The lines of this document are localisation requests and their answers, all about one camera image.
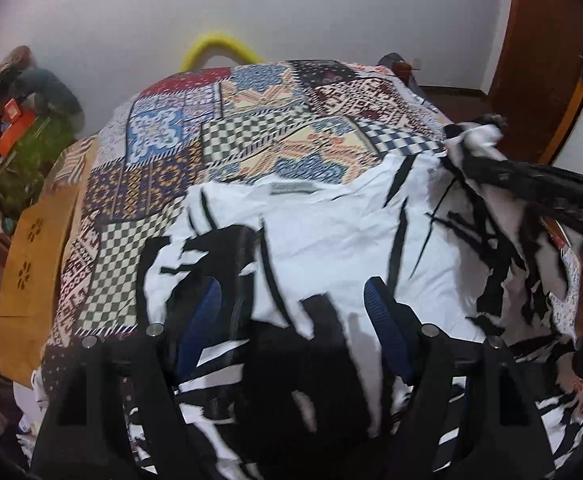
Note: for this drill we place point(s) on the yellow foam tube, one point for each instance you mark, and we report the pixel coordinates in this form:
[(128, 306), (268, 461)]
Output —
[(211, 40)]

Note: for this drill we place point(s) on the wooden lap table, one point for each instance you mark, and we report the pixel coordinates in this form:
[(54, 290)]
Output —
[(31, 280)]

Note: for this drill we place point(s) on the patchwork printed blanket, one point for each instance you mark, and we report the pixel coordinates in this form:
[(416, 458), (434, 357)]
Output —
[(251, 145)]

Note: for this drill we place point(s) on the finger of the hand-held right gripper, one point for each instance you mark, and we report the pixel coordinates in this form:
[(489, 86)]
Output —
[(491, 172)]

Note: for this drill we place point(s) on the grey backpack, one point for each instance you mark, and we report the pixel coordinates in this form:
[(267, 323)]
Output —
[(394, 59)]

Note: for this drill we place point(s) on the wooden chair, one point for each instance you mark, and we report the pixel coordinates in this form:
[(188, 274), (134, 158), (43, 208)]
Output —
[(409, 77)]

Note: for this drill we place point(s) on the brown bag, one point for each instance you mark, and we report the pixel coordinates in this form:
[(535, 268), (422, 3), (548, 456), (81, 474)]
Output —
[(8, 67)]

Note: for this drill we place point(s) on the white cloth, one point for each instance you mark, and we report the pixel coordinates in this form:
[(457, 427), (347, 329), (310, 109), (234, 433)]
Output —
[(33, 395)]

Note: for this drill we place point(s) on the orange cardboard box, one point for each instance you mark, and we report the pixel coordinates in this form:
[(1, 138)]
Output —
[(16, 127)]

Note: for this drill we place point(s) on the grey cloth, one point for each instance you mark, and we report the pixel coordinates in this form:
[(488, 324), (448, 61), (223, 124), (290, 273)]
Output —
[(53, 90)]

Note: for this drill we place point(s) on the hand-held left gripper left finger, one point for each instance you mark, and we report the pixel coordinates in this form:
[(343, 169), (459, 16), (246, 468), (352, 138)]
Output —
[(199, 325)]

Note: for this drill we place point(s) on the brown wooden door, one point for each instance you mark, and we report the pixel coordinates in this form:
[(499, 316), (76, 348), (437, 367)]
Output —
[(541, 50)]

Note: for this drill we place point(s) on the green fabric bag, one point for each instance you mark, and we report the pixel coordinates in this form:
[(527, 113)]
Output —
[(26, 165)]

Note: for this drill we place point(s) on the black and white shirt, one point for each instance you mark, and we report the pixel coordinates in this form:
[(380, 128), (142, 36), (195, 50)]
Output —
[(331, 230)]

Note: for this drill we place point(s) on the striped cloth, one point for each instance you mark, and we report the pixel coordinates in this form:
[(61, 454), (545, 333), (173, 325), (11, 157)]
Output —
[(73, 165)]

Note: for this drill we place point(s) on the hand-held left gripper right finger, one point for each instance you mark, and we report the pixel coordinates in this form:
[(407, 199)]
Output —
[(386, 325)]

